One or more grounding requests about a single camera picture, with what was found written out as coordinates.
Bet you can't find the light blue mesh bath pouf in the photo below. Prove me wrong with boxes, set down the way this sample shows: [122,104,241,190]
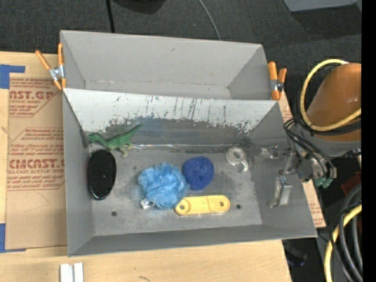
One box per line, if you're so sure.
[137,162,190,211]

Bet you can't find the grey metal bin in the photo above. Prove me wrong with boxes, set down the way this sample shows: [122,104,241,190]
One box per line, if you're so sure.
[59,30,319,258]

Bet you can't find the green toy dinosaur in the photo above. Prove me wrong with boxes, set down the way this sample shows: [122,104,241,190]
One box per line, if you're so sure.
[87,123,143,159]

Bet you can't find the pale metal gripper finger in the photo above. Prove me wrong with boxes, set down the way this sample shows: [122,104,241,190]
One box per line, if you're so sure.
[252,145,282,167]
[266,176,294,209]

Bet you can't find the yellow flat block with holes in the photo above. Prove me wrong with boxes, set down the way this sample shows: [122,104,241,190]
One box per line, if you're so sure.
[174,194,231,216]

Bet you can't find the clear plastic ring object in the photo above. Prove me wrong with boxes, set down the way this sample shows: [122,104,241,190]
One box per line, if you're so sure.
[225,146,250,174]

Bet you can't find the black glossy oval object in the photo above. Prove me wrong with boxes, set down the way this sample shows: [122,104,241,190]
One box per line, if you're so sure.
[86,149,118,201]

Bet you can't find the brown cardboard board red print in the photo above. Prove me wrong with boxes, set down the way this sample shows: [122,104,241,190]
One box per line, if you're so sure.
[0,51,327,254]

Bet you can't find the dark blue round sponge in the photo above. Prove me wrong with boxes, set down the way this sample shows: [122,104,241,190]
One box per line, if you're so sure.
[181,156,216,192]

